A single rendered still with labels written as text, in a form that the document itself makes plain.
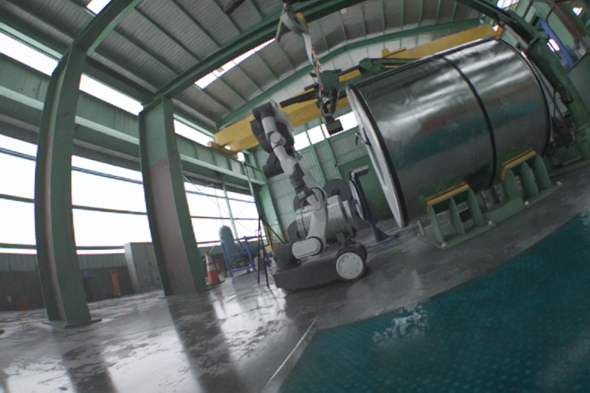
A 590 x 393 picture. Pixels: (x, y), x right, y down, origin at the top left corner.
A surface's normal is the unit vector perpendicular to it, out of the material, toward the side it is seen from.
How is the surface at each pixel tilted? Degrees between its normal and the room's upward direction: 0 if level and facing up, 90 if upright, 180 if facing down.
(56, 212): 90
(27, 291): 90
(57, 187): 90
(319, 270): 90
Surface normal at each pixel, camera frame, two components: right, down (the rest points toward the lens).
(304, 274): -0.34, -0.17
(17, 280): 0.90, -0.36
